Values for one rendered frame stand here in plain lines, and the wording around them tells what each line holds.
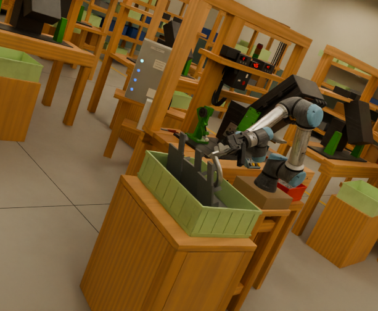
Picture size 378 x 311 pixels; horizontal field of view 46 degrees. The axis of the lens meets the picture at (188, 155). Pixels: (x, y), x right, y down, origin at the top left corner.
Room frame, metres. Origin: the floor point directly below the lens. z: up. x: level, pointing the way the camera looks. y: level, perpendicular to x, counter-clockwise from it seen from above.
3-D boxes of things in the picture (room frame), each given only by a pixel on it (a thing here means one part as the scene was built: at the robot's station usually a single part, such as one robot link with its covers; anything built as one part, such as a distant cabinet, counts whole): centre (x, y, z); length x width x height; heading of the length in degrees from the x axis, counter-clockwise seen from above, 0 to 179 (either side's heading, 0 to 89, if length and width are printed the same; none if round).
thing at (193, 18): (3.75, -0.12, 1.36); 1.49 x 0.09 x 0.97; 140
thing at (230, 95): (3.80, -0.07, 1.23); 1.30 x 0.05 x 0.09; 140
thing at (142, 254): (2.27, -0.10, 0.39); 0.68 x 0.52 x 0.79; 40
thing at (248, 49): (9.49, -0.15, 1.14); 2.45 x 0.55 x 2.28; 140
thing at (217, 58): (3.73, -0.15, 1.52); 0.90 x 0.25 x 0.04; 140
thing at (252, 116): (3.46, -0.35, 1.17); 0.13 x 0.12 x 0.20; 140
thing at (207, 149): (3.56, -0.35, 0.89); 1.10 x 0.42 x 0.02; 140
